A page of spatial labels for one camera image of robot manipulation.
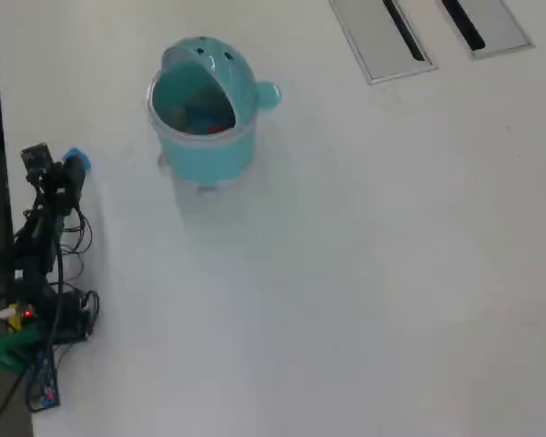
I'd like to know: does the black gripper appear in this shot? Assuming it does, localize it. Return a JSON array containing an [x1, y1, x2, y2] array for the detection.
[[34, 157, 87, 218]]

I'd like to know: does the blue cube block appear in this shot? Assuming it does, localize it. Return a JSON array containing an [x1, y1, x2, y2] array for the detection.
[[62, 146, 93, 173], [186, 113, 215, 136]]

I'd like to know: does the teal whale-shaped bin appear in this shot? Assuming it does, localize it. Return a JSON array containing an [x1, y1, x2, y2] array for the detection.
[[145, 36, 283, 195]]

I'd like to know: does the green cube block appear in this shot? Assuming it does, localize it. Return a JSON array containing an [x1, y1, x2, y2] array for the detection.
[[167, 104, 190, 131]]

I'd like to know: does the green table clamp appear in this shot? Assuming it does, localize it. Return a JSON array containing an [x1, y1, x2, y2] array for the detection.
[[0, 325, 45, 374]]

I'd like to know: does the blue circuit board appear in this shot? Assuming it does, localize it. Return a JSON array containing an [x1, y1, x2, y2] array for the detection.
[[25, 345, 61, 412]]

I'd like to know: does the black wrist camera board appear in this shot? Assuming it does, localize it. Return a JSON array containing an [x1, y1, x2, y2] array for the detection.
[[20, 142, 55, 177]]

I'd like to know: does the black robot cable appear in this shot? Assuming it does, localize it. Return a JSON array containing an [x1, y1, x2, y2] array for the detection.
[[56, 207, 101, 340]]

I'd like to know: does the grey table cable hatch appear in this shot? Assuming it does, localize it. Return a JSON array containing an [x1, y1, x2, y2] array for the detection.
[[328, 0, 438, 86], [436, 0, 536, 61]]

